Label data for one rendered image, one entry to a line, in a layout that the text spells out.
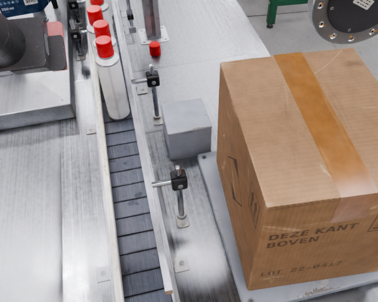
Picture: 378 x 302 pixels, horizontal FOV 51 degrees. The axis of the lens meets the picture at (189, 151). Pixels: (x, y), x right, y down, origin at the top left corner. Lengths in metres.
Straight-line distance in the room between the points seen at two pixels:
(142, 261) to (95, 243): 0.13
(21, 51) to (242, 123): 0.31
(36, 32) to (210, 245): 0.49
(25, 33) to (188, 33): 0.80
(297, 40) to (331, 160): 2.31
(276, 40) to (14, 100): 2.05
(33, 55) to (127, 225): 0.36
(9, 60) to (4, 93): 0.57
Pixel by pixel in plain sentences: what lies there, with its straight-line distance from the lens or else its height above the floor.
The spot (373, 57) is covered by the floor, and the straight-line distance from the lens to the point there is 2.82.
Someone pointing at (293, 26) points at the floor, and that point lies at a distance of 2.97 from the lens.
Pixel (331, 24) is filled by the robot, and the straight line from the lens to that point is 0.89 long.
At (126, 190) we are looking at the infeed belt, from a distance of 0.81.
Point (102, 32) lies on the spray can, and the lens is 0.89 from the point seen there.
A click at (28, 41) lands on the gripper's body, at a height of 1.25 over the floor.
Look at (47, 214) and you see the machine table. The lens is 0.89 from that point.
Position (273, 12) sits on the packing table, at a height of 0.12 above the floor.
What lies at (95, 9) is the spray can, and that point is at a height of 1.08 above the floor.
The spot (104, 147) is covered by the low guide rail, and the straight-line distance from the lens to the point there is 0.85.
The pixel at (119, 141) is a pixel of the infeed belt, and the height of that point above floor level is 0.88.
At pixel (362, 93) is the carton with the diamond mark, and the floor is 1.12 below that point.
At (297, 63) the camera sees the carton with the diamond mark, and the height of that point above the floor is 1.12.
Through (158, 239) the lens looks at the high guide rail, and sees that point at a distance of 0.65.
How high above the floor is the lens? 1.53
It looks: 49 degrees down
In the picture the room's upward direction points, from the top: 2 degrees counter-clockwise
